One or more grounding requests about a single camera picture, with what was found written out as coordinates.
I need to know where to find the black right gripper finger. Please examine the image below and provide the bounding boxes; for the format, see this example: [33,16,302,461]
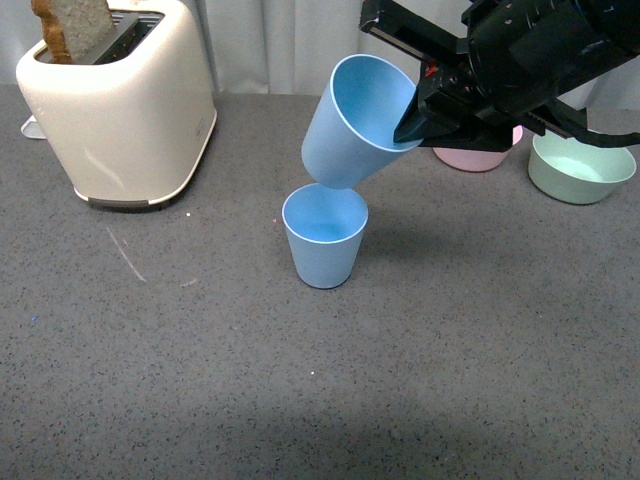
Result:
[393,87,458,143]

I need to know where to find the grey curtain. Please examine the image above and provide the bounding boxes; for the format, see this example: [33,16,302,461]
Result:
[1,0,639,110]

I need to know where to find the white power plug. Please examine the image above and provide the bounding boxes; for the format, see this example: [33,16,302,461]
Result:
[20,115,45,139]

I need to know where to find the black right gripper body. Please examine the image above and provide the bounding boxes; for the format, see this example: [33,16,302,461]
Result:
[360,0,639,150]

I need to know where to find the pink plastic bowl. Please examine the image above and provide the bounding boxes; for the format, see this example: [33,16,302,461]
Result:
[433,148,510,173]

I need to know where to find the toast slice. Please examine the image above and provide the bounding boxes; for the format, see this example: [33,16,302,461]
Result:
[31,0,115,64]

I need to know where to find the green plastic bowl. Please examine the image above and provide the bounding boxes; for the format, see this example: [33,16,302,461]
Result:
[528,132,637,205]

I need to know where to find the light blue plastic cup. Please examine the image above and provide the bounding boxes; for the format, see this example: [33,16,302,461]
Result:
[282,183,369,289]
[301,54,422,189]

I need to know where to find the cream white toaster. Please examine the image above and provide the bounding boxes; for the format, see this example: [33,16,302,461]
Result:
[16,1,217,209]

